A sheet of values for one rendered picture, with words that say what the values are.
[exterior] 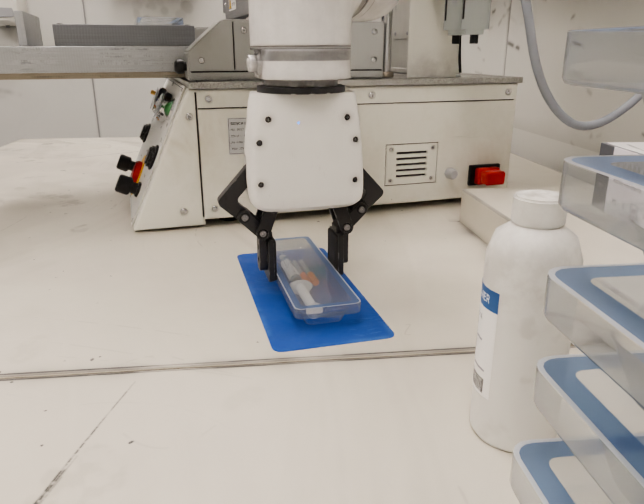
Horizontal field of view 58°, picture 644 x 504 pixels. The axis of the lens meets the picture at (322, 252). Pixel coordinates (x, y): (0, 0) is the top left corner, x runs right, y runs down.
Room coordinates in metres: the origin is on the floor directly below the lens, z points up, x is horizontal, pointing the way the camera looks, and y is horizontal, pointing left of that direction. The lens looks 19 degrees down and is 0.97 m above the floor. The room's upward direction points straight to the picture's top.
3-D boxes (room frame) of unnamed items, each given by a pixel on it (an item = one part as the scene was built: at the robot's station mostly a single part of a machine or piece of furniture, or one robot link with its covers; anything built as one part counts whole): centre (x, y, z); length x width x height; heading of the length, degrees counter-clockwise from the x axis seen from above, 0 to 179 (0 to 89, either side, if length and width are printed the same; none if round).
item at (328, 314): (0.51, 0.02, 0.76); 0.18 x 0.06 x 0.02; 15
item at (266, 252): (0.50, 0.06, 0.80); 0.03 x 0.03 x 0.07; 15
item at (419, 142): (0.92, 0.02, 0.84); 0.53 x 0.37 x 0.17; 108
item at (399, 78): (0.94, -0.01, 0.93); 0.46 x 0.35 x 0.01; 108
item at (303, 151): (0.51, 0.02, 0.89); 0.10 x 0.08 x 0.11; 105
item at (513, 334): (0.30, -0.11, 0.82); 0.05 x 0.05 x 0.14
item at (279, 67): (0.51, 0.02, 0.95); 0.09 x 0.08 x 0.03; 105
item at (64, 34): (0.85, 0.27, 0.98); 0.20 x 0.17 x 0.03; 18
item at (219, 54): (0.78, 0.05, 0.96); 0.26 x 0.05 x 0.07; 108
